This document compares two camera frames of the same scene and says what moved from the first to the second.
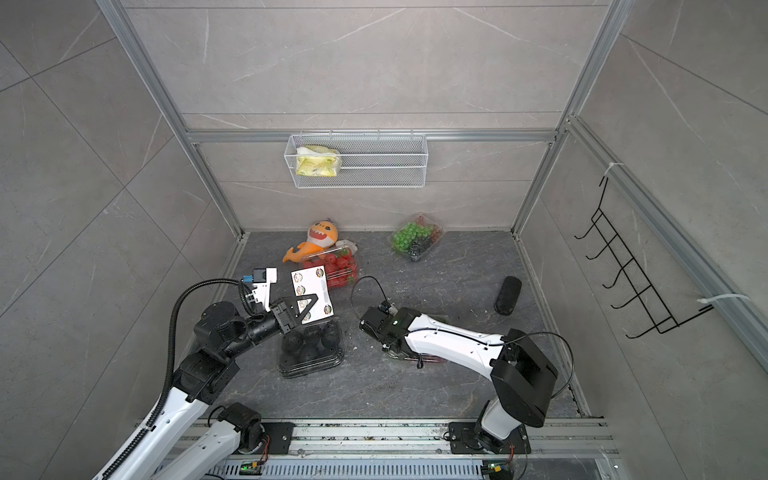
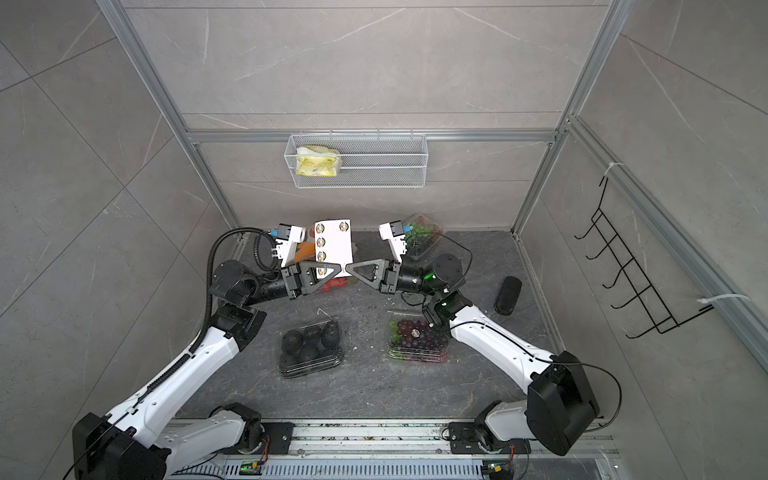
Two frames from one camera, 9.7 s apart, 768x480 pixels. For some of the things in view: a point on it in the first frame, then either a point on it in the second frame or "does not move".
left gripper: x=286 y=321 -> x=297 y=280
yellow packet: x=317 y=161 does not move
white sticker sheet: x=312 y=281 -> x=333 y=243
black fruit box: x=312 y=347 does not move
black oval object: x=508 y=295 does not move
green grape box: x=418 y=235 does not move
